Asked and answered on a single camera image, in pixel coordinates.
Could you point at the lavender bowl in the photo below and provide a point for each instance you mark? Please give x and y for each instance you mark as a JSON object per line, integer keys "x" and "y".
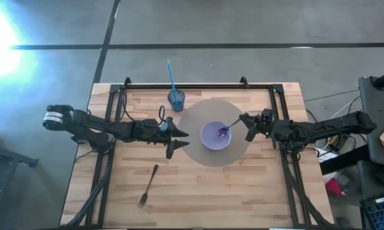
{"x": 211, "y": 140}

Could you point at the black table frame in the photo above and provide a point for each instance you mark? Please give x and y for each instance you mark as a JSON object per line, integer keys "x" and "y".
{"x": 195, "y": 86}

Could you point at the iridescent metal spoon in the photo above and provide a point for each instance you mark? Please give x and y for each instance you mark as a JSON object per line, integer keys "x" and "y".
{"x": 223, "y": 131}

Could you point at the red object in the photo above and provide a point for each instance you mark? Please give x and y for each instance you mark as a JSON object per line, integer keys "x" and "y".
{"x": 333, "y": 187}

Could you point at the dark blue gridded crate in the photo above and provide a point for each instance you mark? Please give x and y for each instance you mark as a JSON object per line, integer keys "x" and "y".
{"x": 381, "y": 214}

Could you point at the round grey placemat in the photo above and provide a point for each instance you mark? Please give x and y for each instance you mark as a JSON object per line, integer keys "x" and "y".
{"x": 195, "y": 127}

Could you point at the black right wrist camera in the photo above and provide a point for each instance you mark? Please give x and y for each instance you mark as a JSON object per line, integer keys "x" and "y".
{"x": 267, "y": 115}

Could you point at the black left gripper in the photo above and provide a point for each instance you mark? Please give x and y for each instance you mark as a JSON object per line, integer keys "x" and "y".
{"x": 147, "y": 131}

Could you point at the blue faceted plastic cup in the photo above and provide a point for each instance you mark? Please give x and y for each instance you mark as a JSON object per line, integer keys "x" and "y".
{"x": 176, "y": 102}

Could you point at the black tripod stand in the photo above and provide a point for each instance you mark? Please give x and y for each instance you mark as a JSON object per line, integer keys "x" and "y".
{"x": 6, "y": 156}

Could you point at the dark metal fork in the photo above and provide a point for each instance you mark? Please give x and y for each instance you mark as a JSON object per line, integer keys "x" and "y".
{"x": 148, "y": 185}

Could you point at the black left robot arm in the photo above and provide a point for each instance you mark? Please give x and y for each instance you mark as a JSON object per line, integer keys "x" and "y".
{"x": 92, "y": 123}

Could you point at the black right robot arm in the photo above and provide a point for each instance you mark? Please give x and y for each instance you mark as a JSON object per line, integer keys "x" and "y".
{"x": 322, "y": 127}

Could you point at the blue drinking straw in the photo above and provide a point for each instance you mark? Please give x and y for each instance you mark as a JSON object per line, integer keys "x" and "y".
{"x": 171, "y": 76}

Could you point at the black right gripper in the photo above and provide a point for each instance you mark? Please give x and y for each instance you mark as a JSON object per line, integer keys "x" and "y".
{"x": 266, "y": 131}

